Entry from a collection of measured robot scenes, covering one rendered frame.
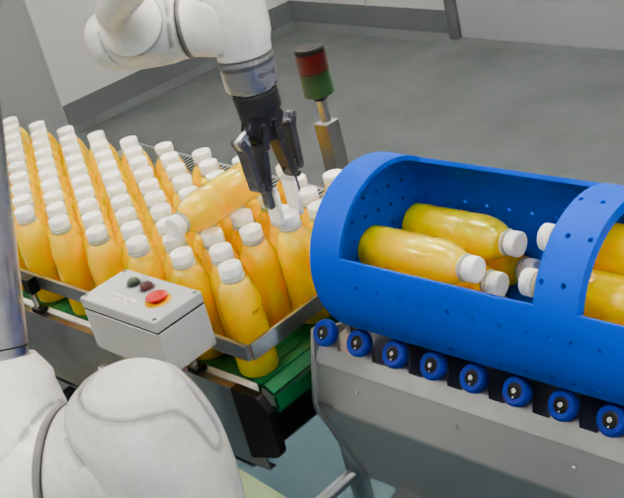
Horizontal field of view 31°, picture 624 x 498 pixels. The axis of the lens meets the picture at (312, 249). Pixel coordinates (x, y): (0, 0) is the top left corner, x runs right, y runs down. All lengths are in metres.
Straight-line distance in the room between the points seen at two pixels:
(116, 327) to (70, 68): 4.59
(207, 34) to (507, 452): 0.76
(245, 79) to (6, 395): 0.72
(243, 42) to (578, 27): 4.05
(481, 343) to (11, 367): 0.63
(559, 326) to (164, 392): 0.53
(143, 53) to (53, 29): 4.55
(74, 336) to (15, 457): 1.04
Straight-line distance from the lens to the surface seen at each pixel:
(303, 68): 2.24
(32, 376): 1.25
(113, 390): 1.16
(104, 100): 6.45
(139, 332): 1.76
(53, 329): 2.31
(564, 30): 5.73
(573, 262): 1.42
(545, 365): 1.49
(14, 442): 1.23
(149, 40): 1.72
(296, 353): 1.91
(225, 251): 1.86
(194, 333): 1.77
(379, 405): 1.79
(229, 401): 1.91
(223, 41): 1.73
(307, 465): 3.15
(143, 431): 1.13
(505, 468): 1.66
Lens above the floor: 1.90
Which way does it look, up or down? 26 degrees down
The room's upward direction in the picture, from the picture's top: 15 degrees counter-clockwise
